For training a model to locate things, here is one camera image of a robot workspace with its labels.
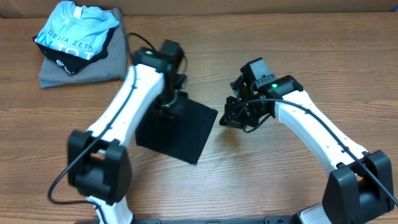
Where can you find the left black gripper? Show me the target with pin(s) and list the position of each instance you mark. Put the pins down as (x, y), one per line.
(177, 107)

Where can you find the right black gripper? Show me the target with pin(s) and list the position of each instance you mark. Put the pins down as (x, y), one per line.
(232, 119)

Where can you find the black t-shirt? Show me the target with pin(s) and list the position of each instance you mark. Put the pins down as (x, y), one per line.
(183, 137)
(71, 63)

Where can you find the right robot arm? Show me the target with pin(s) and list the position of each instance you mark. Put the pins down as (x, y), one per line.
(360, 185)

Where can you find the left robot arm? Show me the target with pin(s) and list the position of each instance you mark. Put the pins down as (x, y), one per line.
(98, 162)

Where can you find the grey folded t-shirt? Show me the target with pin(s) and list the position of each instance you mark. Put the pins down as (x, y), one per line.
(112, 67)

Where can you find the black folded t-shirt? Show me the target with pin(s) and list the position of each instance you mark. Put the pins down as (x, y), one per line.
(71, 63)

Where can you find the light blue folded t-shirt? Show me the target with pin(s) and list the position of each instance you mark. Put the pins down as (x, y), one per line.
(77, 30)

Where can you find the blue folded bottom t-shirt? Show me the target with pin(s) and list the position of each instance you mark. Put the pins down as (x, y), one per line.
(48, 84)

